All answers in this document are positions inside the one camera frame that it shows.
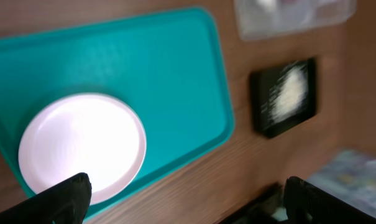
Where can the teal serving tray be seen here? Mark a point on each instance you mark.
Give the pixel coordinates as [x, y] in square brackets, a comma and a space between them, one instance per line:
[167, 67]

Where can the spilled rice pile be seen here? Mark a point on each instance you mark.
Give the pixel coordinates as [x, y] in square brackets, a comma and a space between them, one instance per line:
[285, 90]

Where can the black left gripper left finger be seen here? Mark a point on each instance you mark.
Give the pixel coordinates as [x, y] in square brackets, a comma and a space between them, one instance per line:
[66, 202]

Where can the black tray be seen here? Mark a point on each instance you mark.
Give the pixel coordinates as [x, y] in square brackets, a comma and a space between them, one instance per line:
[256, 95]

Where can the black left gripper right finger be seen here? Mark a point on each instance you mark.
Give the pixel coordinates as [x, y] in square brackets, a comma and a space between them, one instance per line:
[307, 204]

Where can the white plate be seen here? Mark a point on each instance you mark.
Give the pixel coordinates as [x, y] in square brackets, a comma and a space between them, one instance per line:
[90, 132]

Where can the clear plastic bin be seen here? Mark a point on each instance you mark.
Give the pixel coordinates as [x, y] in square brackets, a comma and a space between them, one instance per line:
[263, 19]

